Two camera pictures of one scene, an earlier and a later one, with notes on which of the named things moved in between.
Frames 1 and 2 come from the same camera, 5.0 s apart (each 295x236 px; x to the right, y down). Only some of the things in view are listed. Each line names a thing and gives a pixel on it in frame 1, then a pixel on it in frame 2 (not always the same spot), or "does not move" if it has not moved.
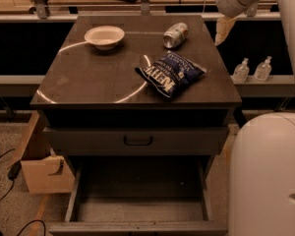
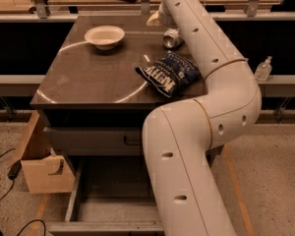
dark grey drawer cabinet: (142, 106) does not move
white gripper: (232, 1) to (162, 17)
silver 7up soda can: (175, 34) does not move
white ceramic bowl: (104, 37) does not move
